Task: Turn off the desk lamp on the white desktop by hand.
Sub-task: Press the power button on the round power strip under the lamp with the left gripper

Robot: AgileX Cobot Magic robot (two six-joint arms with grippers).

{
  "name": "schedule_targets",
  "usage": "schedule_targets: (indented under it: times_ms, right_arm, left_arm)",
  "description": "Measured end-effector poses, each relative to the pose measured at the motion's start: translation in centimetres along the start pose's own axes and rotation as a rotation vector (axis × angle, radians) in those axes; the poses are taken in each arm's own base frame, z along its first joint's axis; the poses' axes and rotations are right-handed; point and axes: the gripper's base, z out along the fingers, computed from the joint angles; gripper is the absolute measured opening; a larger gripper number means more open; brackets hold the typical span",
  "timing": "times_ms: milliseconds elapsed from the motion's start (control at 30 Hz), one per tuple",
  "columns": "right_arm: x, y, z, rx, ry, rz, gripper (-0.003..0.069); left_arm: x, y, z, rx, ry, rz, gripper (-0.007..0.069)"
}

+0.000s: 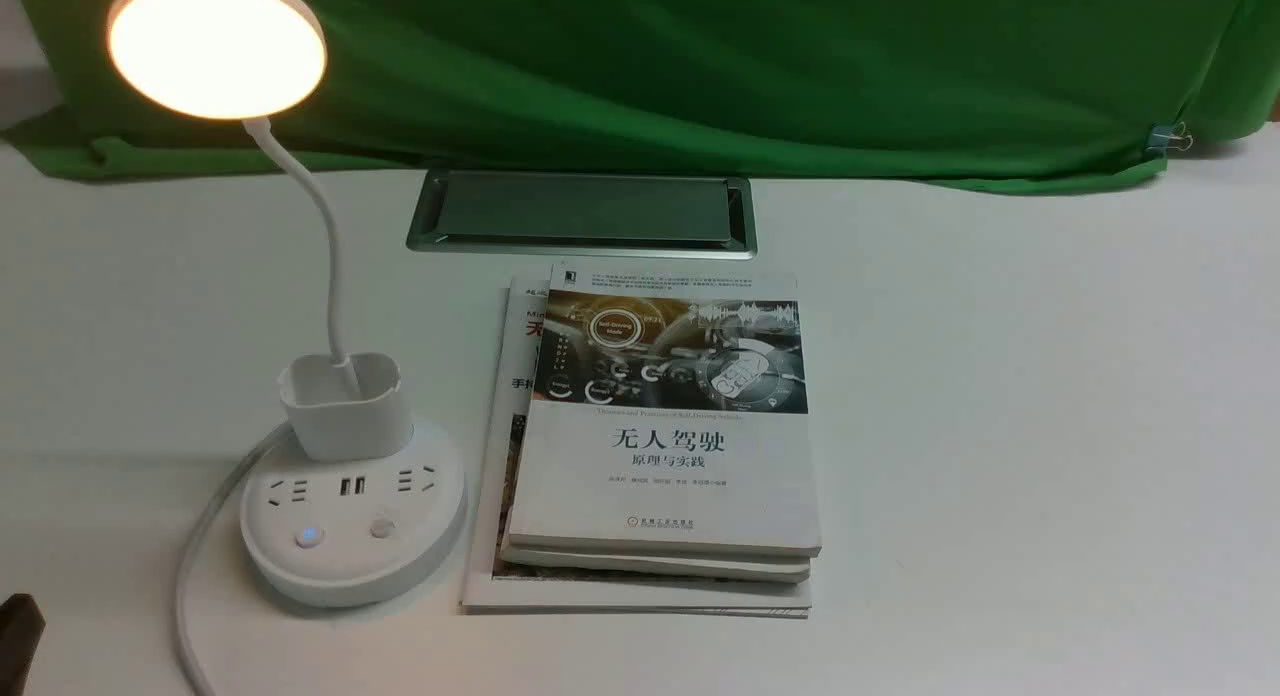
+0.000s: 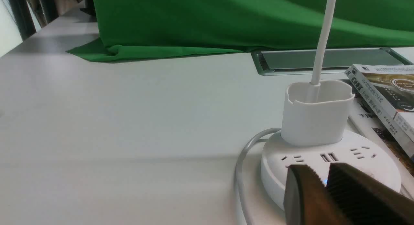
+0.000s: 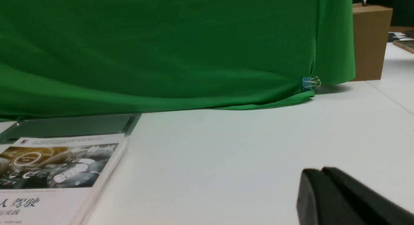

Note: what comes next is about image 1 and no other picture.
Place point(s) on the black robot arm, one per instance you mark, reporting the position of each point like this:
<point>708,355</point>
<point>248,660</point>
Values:
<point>22,626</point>

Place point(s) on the green backdrop cloth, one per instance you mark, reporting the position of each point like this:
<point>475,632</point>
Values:
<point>996,96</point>

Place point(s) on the white desk lamp with socket base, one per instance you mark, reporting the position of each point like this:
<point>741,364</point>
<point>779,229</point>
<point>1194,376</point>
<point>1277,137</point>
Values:
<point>361,501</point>

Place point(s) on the middle white book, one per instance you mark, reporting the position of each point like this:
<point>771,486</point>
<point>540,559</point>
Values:
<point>581,564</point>

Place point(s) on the top white self-driving book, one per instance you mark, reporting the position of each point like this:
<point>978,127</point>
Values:
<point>668,415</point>

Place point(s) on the bottom white magazine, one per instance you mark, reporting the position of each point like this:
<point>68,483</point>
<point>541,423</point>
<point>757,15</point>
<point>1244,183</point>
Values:
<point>493,586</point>

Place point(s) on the blue binder clip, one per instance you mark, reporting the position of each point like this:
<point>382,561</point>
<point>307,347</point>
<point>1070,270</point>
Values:
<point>1165,139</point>

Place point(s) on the silver desk cable hatch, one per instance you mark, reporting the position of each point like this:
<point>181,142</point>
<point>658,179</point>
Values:
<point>582,215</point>

